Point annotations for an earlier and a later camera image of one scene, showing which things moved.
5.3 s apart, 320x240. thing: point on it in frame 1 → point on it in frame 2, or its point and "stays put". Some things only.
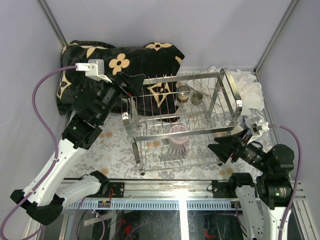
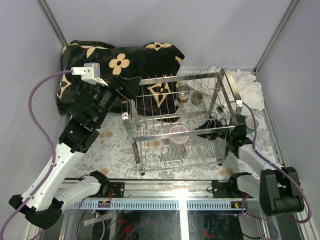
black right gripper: [228, 144] → [210, 124]
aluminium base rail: [166, 195] stays put
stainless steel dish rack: [172, 120] stays put
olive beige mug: [196, 98] stays put
